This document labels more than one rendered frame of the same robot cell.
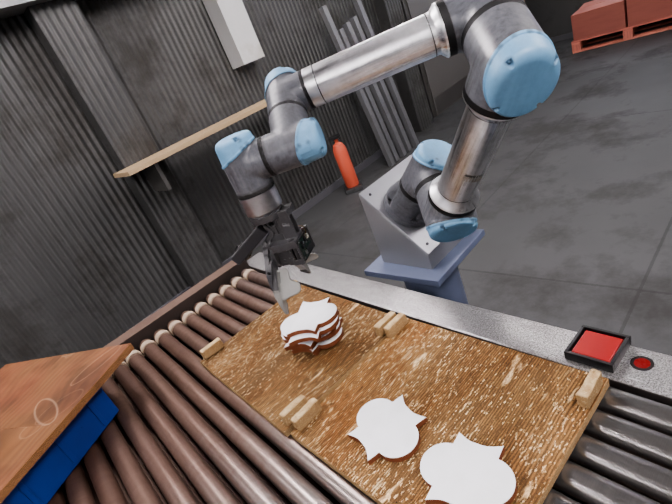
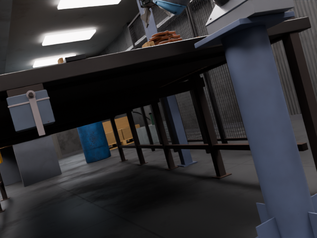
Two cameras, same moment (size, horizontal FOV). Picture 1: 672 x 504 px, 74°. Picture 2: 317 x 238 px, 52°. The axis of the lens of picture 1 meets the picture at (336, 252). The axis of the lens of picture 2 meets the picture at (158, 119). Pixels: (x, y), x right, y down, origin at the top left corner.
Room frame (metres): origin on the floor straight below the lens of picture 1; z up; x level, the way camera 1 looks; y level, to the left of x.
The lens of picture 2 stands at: (1.01, -1.54, 0.65)
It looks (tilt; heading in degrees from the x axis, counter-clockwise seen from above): 1 degrees down; 100
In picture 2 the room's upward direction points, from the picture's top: 15 degrees counter-clockwise
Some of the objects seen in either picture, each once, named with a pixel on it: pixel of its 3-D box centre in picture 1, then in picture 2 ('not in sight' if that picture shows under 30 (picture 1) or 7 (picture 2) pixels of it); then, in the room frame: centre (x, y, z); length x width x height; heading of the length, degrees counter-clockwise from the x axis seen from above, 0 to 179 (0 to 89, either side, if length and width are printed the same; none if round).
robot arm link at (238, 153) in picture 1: (245, 163); not in sight; (0.85, 0.09, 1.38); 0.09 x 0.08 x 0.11; 78
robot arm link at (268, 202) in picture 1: (262, 201); not in sight; (0.85, 0.09, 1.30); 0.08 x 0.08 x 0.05
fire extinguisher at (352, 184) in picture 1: (344, 163); not in sight; (4.57, -0.44, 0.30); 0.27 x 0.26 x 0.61; 37
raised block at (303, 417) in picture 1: (306, 414); not in sight; (0.65, 0.17, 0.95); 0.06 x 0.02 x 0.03; 123
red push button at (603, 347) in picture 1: (597, 348); not in sight; (0.55, -0.34, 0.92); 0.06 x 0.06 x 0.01; 32
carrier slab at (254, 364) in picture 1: (295, 343); not in sight; (0.91, 0.18, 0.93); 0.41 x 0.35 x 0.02; 31
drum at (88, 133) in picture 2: not in sight; (93, 140); (-1.55, 4.93, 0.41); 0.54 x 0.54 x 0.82
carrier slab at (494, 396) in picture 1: (435, 411); not in sight; (0.55, -0.05, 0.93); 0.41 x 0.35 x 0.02; 33
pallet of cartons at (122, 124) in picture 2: not in sight; (115, 132); (-1.76, 7.15, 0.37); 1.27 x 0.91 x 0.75; 37
